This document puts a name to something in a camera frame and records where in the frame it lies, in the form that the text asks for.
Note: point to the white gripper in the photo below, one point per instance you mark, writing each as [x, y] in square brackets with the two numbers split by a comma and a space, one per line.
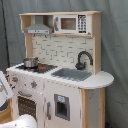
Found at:
[5, 91]

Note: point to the white oven door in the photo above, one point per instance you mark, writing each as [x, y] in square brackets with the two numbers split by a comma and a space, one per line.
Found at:
[25, 101]

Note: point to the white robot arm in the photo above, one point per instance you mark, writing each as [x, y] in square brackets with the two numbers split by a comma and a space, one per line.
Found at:
[24, 121]

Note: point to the wooden toy kitchen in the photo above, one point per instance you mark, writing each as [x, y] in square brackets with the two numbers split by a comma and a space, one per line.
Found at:
[86, 98]

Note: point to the left red stove knob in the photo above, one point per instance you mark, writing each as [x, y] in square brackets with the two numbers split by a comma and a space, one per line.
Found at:
[15, 79]

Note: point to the red stove knob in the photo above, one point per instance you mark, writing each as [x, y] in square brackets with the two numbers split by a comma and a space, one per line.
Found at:
[15, 79]
[33, 84]

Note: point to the right red stove knob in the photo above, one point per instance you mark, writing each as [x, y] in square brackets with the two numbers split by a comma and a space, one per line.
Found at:
[33, 84]

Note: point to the silver toy pot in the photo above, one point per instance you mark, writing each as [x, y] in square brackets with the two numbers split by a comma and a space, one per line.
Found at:
[31, 62]

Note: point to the black toy stovetop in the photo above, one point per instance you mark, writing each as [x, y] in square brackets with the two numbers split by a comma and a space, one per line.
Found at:
[40, 68]

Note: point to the grey ice dispenser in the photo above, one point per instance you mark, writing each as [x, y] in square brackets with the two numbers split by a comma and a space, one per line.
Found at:
[62, 107]

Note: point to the grey range hood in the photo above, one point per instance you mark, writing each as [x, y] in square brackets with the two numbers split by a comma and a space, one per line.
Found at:
[38, 27]

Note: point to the grey toy sink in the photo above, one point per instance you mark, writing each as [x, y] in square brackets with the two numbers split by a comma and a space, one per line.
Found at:
[72, 74]

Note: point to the black toy faucet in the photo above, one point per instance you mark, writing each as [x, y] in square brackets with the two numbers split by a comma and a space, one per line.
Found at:
[81, 64]

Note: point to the white toy microwave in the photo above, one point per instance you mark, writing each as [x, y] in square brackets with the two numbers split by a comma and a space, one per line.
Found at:
[72, 24]

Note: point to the grey cabinet door handle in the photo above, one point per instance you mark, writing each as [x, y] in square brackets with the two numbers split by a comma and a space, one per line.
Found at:
[48, 111]

